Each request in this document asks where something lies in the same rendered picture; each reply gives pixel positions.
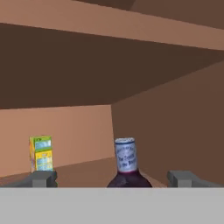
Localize dark condiment bottle white label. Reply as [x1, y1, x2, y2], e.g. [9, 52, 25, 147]
[106, 137, 153, 188]

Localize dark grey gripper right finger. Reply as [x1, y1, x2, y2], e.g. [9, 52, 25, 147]
[166, 170, 224, 188]

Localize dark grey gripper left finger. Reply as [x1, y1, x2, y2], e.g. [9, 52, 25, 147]
[0, 170, 59, 188]

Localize brown wooden cabinet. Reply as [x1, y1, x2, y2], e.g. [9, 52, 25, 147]
[0, 0, 224, 188]

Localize green yellow carton box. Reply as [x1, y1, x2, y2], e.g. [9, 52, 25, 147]
[29, 135, 54, 173]

